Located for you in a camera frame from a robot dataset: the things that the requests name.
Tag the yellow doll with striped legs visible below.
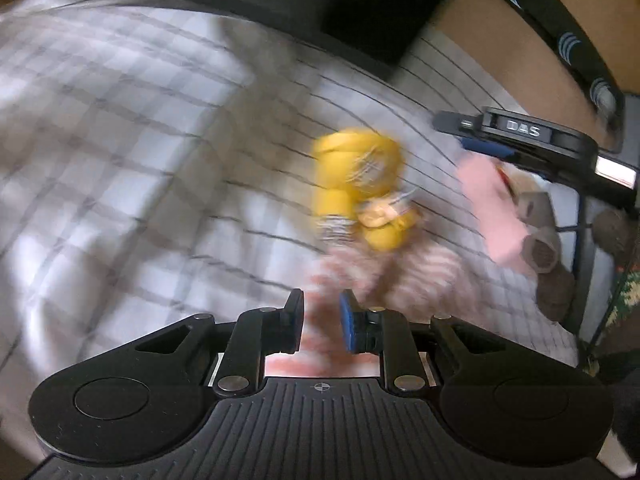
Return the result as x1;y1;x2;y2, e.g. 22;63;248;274
305;127;473;377

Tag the white plaid blanket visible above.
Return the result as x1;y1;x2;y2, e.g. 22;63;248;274
0;0;586;411

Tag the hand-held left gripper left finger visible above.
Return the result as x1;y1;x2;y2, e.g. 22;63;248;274
144;288;306;399

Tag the black wall power strip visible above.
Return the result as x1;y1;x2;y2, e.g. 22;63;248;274
470;0;627;153

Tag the black glossy panel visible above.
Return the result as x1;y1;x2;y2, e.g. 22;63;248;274
0;0;468;75

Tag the green patterned cloth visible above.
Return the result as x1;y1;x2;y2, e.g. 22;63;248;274
597;260;640;376

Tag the pink plush toy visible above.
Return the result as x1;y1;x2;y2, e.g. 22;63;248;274
457;152;564;275

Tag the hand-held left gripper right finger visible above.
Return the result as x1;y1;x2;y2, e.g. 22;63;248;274
339;289;502;396

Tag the brown plush toy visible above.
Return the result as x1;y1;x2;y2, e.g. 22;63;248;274
537;207;633;322

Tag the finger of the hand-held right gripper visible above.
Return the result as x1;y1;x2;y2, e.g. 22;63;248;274
432;111;517;159

